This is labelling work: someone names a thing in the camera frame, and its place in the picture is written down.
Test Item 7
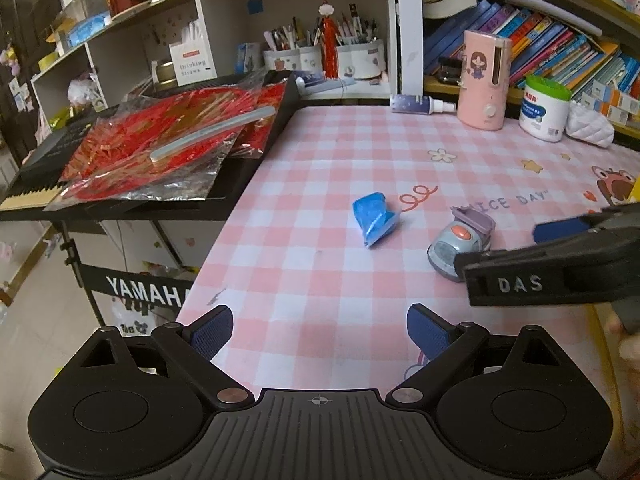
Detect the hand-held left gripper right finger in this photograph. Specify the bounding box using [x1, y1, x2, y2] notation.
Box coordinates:
[385, 302, 576, 408]

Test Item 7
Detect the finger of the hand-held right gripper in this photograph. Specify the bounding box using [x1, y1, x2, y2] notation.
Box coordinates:
[455, 230, 640, 307]
[532, 203, 640, 246]

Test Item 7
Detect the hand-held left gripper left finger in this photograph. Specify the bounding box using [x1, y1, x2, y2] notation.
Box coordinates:
[65, 305, 253, 411]

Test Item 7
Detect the grey toy car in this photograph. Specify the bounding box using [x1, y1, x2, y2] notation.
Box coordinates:
[427, 207, 496, 282]

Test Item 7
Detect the person's right hand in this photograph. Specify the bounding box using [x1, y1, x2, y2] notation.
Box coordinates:
[607, 310, 640, 361]

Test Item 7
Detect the black keyboard stand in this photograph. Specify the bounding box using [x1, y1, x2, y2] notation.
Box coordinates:
[62, 220, 196, 321]

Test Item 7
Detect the white cabinet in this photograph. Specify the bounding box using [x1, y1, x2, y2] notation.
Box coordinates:
[100, 220, 211, 271]

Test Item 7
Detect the white quilted pouch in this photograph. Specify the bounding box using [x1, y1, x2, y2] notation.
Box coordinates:
[565, 101, 616, 148]

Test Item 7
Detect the white canister green lid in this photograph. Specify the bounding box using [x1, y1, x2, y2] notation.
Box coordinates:
[517, 75, 572, 143]

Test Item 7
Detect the pink checkered tablecloth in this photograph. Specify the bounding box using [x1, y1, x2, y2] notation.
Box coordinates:
[177, 105, 640, 396]

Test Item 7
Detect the blue plastic packet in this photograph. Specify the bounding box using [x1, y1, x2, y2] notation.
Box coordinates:
[352, 192, 401, 248]

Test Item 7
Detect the orange white medicine box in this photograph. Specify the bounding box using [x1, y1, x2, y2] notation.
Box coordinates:
[592, 80, 636, 108]
[607, 105, 640, 126]

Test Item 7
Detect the black electronic keyboard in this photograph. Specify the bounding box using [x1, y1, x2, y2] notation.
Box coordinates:
[0, 72, 301, 221]

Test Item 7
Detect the pink humidifier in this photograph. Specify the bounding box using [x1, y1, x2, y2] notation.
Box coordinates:
[457, 30, 513, 131]

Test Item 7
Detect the row of children's books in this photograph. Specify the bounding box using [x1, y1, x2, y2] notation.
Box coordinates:
[422, 0, 640, 106]

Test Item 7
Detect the small spray bottle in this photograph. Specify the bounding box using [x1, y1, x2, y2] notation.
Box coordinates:
[390, 94, 458, 117]

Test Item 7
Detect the large red decoration packet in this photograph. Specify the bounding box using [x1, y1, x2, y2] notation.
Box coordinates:
[45, 90, 278, 201]

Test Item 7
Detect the white pencil cup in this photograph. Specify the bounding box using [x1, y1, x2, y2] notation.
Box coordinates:
[336, 40, 386, 80]
[263, 47, 301, 73]
[299, 45, 323, 73]

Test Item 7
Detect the round metal tin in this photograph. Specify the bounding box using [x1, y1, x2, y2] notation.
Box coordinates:
[152, 60, 178, 86]

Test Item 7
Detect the white plastic bag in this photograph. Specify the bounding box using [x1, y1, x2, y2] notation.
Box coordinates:
[67, 77, 106, 111]

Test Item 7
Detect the white paper box red label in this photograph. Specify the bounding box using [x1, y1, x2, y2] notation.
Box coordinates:
[167, 17, 218, 86]

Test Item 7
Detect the blue white card pack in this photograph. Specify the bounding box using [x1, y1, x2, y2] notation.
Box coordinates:
[235, 42, 263, 73]

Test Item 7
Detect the red tassel ornament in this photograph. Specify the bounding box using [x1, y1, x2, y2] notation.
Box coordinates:
[317, 4, 341, 81]

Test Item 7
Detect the white cubby shelf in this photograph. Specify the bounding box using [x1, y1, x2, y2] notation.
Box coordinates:
[30, 0, 401, 111]

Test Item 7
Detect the blue tissue pack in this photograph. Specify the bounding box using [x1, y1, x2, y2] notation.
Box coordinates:
[67, 12, 111, 48]

